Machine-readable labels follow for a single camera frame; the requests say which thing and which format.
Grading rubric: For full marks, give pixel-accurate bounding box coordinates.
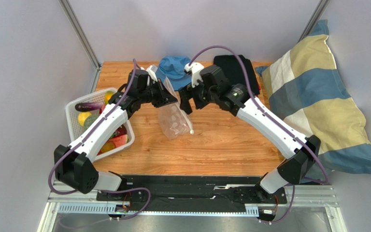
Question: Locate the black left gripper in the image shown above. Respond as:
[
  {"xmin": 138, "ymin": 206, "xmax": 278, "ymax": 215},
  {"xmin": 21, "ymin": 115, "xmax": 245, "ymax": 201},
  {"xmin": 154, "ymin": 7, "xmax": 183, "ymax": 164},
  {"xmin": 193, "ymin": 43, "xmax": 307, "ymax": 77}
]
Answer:
[{"xmin": 139, "ymin": 78, "xmax": 178, "ymax": 108}]

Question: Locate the clear dotted zip top bag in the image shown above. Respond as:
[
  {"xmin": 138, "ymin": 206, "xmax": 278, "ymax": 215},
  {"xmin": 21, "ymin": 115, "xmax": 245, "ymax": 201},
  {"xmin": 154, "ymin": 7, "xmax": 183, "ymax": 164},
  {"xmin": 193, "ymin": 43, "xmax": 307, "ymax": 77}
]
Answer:
[{"xmin": 158, "ymin": 77, "xmax": 194, "ymax": 140}]

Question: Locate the yellow toy lemon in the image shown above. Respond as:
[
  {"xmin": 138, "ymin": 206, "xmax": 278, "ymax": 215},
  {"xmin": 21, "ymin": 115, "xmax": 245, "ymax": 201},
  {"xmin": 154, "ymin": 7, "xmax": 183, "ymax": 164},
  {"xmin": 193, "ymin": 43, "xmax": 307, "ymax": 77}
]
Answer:
[{"xmin": 77, "ymin": 111, "xmax": 92, "ymax": 127}]

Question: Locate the green netted toy melon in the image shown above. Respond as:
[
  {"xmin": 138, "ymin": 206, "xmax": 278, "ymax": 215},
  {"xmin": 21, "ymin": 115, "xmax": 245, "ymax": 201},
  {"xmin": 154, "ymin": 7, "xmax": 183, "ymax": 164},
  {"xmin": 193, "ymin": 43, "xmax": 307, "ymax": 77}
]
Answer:
[{"xmin": 83, "ymin": 114, "xmax": 100, "ymax": 130}]

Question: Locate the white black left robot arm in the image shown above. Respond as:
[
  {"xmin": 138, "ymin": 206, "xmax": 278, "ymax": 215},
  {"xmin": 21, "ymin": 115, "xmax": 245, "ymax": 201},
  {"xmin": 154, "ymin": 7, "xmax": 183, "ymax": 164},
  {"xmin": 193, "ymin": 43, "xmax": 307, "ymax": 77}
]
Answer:
[{"xmin": 48, "ymin": 69, "xmax": 178, "ymax": 195}]

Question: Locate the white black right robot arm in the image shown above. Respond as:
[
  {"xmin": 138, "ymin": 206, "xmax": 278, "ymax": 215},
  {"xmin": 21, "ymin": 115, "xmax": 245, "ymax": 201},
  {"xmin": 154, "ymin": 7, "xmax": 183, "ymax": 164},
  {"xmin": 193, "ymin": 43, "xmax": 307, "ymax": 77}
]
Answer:
[{"xmin": 179, "ymin": 62, "xmax": 321, "ymax": 194}]

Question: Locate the blue bucket hat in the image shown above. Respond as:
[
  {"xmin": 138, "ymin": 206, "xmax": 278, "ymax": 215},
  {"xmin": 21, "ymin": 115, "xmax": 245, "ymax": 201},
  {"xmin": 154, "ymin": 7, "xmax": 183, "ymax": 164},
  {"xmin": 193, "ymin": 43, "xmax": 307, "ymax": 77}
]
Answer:
[{"xmin": 156, "ymin": 56, "xmax": 191, "ymax": 91}]

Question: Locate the black folded cloth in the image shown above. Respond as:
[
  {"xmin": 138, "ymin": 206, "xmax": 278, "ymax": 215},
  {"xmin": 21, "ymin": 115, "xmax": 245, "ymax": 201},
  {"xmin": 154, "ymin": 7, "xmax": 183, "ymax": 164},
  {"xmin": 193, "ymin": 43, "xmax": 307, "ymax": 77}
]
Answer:
[{"xmin": 213, "ymin": 55, "xmax": 259, "ymax": 95}]

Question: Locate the red toy tomato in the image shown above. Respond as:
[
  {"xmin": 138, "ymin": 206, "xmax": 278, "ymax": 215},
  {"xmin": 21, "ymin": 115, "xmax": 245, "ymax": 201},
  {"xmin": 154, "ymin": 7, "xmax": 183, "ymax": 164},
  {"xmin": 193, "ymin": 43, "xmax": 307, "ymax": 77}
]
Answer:
[{"xmin": 113, "ymin": 125, "xmax": 127, "ymax": 137}]

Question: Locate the yellow green toy mango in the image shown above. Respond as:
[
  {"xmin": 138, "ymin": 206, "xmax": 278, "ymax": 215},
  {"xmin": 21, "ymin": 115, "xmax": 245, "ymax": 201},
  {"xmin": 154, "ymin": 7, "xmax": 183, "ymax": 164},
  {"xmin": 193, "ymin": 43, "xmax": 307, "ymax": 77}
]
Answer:
[{"xmin": 104, "ymin": 91, "xmax": 114, "ymax": 104}]

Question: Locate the purple toy eggplant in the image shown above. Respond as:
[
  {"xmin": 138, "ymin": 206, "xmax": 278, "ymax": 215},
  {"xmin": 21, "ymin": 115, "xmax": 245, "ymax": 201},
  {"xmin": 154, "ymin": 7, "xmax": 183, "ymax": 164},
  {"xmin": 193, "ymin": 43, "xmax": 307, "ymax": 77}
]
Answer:
[{"xmin": 74, "ymin": 102, "xmax": 104, "ymax": 112}]

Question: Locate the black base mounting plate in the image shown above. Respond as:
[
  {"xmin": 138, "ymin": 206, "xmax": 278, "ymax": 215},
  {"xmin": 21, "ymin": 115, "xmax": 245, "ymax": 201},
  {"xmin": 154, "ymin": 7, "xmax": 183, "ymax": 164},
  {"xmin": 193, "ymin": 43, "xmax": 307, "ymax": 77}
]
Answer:
[{"xmin": 96, "ymin": 174, "xmax": 287, "ymax": 213}]

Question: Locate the striped blue yellow pillow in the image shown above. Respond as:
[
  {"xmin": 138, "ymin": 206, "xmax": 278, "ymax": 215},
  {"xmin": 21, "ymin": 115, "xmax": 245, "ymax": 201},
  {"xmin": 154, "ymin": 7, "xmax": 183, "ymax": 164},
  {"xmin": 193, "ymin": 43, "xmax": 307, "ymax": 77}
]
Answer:
[{"xmin": 256, "ymin": 20, "xmax": 371, "ymax": 179}]

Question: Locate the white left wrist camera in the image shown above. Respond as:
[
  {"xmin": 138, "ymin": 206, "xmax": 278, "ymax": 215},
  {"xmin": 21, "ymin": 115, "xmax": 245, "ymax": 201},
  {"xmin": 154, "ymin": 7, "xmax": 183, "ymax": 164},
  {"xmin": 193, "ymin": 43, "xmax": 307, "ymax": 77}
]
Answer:
[{"xmin": 140, "ymin": 64, "xmax": 158, "ymax": 82}]

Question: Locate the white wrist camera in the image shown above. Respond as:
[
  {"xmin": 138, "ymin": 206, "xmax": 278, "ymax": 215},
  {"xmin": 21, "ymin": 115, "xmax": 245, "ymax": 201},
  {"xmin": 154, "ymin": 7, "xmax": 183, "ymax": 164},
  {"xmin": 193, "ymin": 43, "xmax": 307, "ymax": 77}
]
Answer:
[
  {"xmin": 140, "ymin": 64, "xmax": 158, "ymax": 82},
  {"xmin": 184, "ymin": 62, "xmax": 204, "ymax": 87}
]

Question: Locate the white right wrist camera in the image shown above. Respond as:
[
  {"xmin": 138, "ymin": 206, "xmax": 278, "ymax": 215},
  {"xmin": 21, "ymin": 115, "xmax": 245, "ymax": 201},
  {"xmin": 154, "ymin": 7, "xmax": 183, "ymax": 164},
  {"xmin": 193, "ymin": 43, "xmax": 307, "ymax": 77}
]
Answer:
[{"xmin": 184, "ymin": 62, "xmax": 204, "ymax": 87}]

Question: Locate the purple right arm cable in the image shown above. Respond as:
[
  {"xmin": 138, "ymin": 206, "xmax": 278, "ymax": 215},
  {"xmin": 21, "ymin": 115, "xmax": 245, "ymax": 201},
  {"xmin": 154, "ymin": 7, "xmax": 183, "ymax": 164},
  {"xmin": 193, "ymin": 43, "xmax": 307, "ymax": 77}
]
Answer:
[{"xmin": 188, "ymin": 45, "xmax": 330, "ymax": 224}]

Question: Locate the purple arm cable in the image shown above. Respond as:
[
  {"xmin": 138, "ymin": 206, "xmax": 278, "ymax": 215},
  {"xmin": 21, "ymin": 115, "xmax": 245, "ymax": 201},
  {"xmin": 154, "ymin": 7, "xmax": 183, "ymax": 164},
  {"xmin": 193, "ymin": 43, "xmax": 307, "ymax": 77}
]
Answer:
[
  {"xmin": 47, "ymin": 58, "xmax": 151, "ymax": 223},
  {"xmin": 188, "ymin": 45, "xmax": 330, "ymax": 224}
]

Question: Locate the aluminium frame rail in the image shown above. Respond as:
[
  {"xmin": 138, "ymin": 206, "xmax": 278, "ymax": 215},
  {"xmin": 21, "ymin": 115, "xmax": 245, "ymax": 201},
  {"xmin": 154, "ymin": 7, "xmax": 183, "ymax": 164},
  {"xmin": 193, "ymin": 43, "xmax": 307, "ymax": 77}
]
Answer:
[{"xmin": 59, "ymin": 0, "xmax": 101, "ymax": 71}]

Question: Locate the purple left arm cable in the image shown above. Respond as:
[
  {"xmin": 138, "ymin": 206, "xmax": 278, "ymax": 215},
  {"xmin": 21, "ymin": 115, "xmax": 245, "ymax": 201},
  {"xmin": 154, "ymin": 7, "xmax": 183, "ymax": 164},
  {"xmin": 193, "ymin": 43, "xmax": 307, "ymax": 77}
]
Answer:
[{"xmin": 47, "ymin": 58, "xmax": 151, "ymax": 223}]

